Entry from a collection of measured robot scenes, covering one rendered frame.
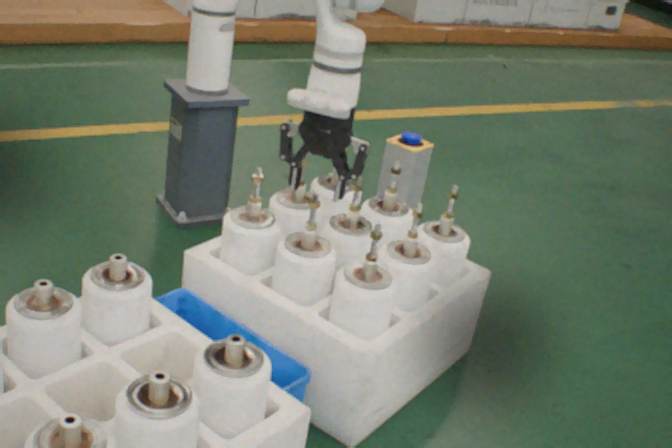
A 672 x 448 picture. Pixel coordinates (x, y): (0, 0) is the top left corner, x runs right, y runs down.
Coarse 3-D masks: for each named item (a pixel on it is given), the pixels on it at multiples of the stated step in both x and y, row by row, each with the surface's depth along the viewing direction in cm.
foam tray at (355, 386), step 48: (192, 288) 136; (240, 288) 128; (432, 288) 136; (480, 288) 143; (288, 336) 125; (336, 336) 119; (384, 336) 121; (432, 336) 133; (336, 384) 121; (384, 384) 124; (336, 432) 124
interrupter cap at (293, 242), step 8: (288, 240) 128; (296, 240) 128; (320, 240) 129; (288, 248) 125; (296, 248) 126; (304, 248) 127; (312, 248) 127; (320, 248) 127; (328, 248) 127; (304, 256) 124; (312, 256) 124; (320, 256) 125
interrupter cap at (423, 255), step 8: (400, 240) 133; (392, 248) 131; (400, 248) 132; (416, 248) 132; (424, 248) 132; (392, 256) 128; (400, 256) 129; (408, 256) 130; (416, 256) 130; (424, 256) 130; (416, 264) 128
